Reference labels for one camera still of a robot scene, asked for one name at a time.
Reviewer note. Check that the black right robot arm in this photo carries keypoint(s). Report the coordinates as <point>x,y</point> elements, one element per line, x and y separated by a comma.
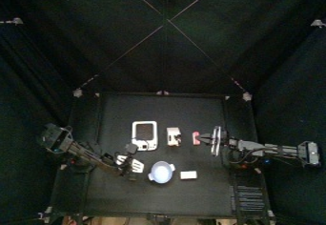
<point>280,149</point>

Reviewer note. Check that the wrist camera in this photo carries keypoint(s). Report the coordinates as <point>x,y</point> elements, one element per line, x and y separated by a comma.
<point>246,144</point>
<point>130,148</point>

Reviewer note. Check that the red and white toy sushi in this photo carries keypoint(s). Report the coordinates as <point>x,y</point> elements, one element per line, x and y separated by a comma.
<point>196,138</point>

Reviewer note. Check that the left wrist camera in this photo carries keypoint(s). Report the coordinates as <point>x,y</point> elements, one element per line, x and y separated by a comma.
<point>130,148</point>

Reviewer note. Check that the metal frame corner bracket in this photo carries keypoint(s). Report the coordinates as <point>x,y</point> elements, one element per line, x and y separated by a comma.
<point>248,96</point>
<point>77,92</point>
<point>17,21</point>
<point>317,23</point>

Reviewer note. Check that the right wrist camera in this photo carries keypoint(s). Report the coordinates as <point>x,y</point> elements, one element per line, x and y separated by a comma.
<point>246,144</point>

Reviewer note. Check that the beige toy knife block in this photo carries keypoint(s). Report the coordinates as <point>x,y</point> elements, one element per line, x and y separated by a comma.
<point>173,136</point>

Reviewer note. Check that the printed label sticker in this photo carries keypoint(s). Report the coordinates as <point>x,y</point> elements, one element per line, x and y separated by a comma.
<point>250,198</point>

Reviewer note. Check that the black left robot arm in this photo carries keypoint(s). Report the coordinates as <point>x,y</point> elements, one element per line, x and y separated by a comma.
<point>85,154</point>

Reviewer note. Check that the white toy sushi roll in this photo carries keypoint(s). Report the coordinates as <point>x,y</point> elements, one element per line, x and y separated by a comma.
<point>189,174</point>

